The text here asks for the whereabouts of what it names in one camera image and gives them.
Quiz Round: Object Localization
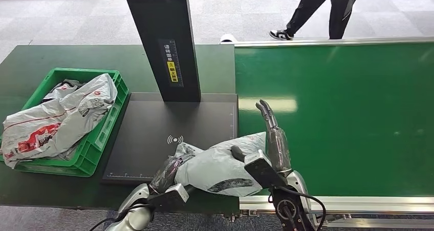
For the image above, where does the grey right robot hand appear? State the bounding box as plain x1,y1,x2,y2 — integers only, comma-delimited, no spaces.
230,99,293,175

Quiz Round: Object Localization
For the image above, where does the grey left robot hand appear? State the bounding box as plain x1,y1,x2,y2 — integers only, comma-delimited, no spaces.
149,154,190,195

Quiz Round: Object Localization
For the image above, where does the grey poly mailer package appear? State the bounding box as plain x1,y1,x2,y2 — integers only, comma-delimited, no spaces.
174,132,269,198

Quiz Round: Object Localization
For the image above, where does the green conveyor belt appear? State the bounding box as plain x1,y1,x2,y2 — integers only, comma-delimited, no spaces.
234,41,434,198

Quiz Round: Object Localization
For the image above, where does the green plastic crate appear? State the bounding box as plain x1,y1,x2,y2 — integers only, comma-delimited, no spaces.
0,68,131,178

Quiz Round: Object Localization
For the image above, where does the black and yellow column label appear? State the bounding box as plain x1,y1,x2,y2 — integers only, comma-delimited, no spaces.
158,38,185,89

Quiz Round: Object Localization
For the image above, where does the grey mailer with red print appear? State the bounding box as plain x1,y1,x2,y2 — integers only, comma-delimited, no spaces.
1,73,119,170

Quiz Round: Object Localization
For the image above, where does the white roller end cap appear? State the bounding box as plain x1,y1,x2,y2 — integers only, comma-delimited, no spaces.
219,33,238,45

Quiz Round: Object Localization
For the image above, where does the small grey mailer bag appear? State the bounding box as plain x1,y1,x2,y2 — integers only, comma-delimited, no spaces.
42,79,86,103

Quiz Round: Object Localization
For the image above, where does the person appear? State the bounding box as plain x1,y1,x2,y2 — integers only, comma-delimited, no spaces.
268,0,369,41

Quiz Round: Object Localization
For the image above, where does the black scanner column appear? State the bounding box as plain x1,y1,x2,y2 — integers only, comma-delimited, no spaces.
120,0,202,103

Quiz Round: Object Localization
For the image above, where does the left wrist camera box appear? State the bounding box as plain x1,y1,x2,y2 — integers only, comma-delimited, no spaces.
147,183,190,213

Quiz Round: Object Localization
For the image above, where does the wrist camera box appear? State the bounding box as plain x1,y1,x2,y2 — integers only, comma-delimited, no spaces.
147,183,190,213
244,149,289,190

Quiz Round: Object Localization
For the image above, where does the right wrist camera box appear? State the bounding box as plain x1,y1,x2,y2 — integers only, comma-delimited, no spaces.
244,149,289,190

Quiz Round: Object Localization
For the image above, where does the black scanner base plate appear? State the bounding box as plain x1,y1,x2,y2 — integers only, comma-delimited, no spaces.
101,92,240,186

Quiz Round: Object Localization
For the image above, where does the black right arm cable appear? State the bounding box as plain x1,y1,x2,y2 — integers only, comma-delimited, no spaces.
267,185,327,231

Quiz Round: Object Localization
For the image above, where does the metal conveyor mounting bracket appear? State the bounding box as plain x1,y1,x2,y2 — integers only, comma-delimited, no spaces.
222,210,261,223

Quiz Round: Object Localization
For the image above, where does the aluminium conveyor side rail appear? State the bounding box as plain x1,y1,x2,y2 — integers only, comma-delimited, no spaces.
238,195,434,214
220,36,434,48

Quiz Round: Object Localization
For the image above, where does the aluminium lower frame bar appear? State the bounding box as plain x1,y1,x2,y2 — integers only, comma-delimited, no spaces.
318,217,434,229

